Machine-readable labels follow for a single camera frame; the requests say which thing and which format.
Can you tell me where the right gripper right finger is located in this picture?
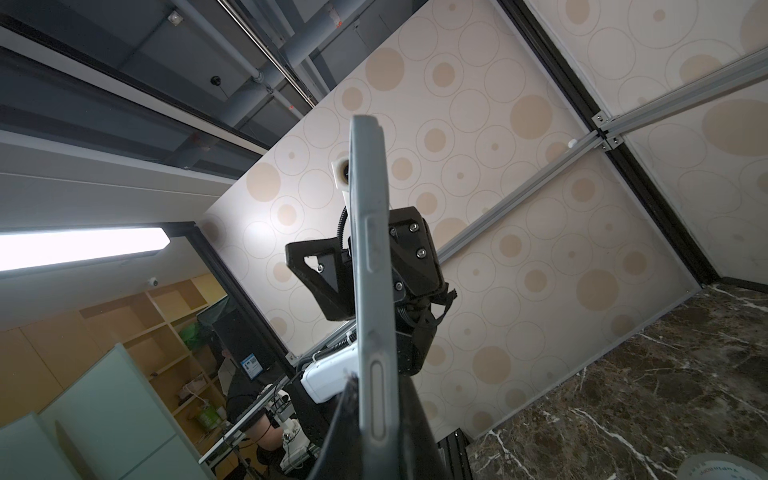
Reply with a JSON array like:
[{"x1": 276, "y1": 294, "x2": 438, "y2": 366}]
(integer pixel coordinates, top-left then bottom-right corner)
[{"x1": 398, "y1": 376, "x2": 450, "y2": 479}]

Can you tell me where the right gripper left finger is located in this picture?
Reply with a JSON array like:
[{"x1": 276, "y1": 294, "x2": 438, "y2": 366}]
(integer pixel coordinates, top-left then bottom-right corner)
[{"x1": 309, "y1": 374, "x2": 362, "y2": 480}]

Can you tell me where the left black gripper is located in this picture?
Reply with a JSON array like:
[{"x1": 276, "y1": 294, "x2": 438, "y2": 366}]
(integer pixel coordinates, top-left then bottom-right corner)
[{"x1": 285, "y1": 207, "x2": 458, "y2": 375}]

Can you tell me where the phone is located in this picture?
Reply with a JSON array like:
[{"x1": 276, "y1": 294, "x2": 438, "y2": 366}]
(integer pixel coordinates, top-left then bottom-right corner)
[{"x1": 349, "y1": 115, "x2": 400, "y2": 479}]

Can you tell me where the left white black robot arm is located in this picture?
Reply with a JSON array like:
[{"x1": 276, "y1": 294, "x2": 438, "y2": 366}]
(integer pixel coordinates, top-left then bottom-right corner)
[{"x1": 286, "y1": 207, "x2": 457, "y2": 479}]

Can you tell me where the wooden shelf unit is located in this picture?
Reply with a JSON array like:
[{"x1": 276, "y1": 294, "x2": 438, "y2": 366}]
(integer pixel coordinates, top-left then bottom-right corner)
[{"x1": 79, "y1": 273, "x2": 229, "y2": 455}]

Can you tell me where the clear tape roll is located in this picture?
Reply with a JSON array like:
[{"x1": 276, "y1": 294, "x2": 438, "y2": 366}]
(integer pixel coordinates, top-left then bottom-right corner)
[{"x1": 676, "y1": 453, "x2": 767, "y2": 480}]

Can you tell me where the ceiling fluorescent light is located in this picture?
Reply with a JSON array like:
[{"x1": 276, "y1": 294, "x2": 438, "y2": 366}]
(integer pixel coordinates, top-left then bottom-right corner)
[{"x1": 1, "y1": 227, "x2": 170, "y2": 273}]

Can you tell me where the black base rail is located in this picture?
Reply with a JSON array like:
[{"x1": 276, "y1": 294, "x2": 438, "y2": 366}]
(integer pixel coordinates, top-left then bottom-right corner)
[{"x1": 437, "y1": 429, "x2": 474, "y2": 480}]

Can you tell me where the diagonal aluminium rail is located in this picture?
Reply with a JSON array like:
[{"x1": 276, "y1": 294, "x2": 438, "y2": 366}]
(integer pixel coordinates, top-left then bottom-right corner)
[{"x1": 287, "y1": 128, "x2": 607, "y2": 367}]

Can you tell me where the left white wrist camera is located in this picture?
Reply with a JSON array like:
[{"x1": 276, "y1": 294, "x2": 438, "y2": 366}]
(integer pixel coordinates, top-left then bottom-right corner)
[{"x1": 331, "y1": 157, "x2": 350, "y2": 209}]

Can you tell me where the horizontal aluminium rail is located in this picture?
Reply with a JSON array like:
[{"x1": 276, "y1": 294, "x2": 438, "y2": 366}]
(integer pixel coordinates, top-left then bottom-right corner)
[{"x1": 593, "y1": 47, "x2": 767, "y2": 152}]

